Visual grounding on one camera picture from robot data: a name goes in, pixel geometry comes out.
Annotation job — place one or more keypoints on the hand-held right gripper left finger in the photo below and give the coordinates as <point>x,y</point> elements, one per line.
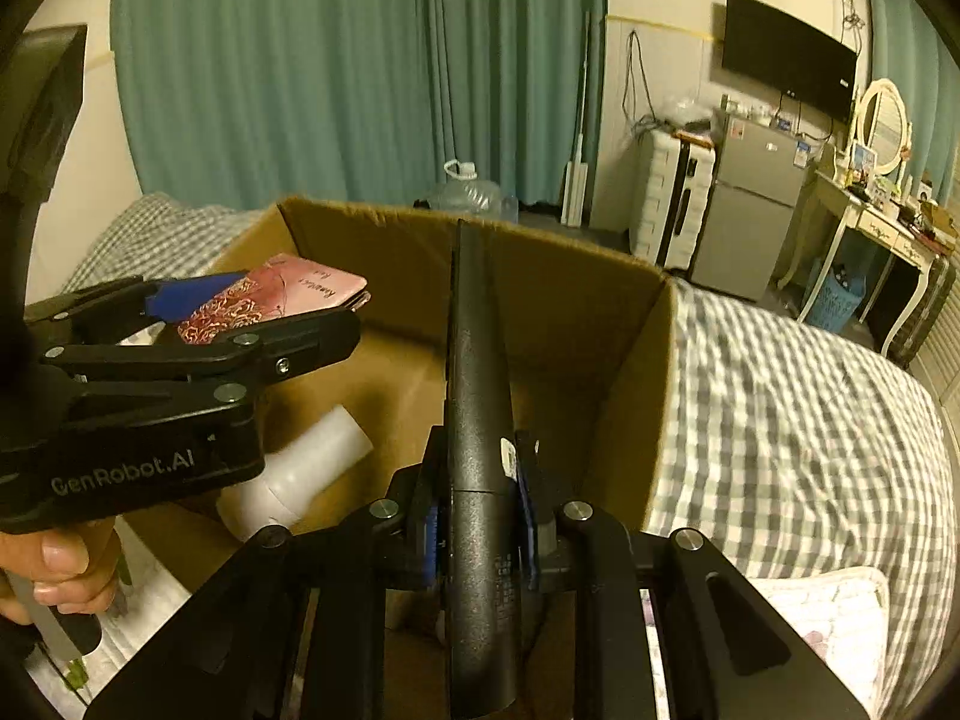
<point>433,547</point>

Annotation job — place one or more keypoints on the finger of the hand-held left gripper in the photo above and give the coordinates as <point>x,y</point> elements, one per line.
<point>300,341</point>
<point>172,298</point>

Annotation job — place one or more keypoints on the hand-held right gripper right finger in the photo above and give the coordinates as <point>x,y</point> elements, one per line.
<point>529,532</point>

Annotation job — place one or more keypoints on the pink patterned notebook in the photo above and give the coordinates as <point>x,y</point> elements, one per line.
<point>300,289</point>

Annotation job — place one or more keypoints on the brown cardboard box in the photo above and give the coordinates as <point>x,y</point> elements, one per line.
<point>390,277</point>

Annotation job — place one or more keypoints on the white plastic bottle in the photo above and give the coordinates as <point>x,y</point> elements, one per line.
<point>300,472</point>

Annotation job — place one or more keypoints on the black remote control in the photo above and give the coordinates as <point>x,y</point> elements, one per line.
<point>480,405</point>

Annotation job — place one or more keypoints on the person's left hand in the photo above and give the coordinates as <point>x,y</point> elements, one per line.
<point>67,562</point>

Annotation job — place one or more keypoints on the clear water jug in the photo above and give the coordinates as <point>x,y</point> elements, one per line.
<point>465,191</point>

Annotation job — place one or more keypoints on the wide teal curtain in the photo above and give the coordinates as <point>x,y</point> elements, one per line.
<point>262,67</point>

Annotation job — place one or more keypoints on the white floral quilt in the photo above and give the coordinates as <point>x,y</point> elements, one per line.
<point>825,615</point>

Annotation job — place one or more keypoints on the white flat mop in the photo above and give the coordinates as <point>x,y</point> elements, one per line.
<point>576,187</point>

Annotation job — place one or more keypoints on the white ribbed suitcase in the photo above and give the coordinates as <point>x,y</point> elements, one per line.
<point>660,195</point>

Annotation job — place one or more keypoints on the blue plastic basket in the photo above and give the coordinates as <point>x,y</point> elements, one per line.
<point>832,300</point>

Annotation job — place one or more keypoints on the silver small fridge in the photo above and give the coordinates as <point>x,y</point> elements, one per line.
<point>750,202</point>

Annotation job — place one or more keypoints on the clear plastic bag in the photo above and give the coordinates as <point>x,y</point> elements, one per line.
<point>686,114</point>

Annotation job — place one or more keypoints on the white louvered wardrobe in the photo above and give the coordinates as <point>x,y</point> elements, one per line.
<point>946,360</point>

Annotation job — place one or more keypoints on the dark ribbed suitcase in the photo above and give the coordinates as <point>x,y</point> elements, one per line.
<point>926,315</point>

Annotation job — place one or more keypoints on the white dressing table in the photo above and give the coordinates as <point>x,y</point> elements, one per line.
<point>870,221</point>

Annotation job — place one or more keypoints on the white oval mirror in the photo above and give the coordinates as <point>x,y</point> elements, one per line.
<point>881,127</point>

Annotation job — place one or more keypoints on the narrow teal curtain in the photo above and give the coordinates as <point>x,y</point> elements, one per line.
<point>907,37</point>

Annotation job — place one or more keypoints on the blue photo frame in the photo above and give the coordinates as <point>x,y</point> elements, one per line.
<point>864,160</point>

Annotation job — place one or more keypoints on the black wall television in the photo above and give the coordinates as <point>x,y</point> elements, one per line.
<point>787,52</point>

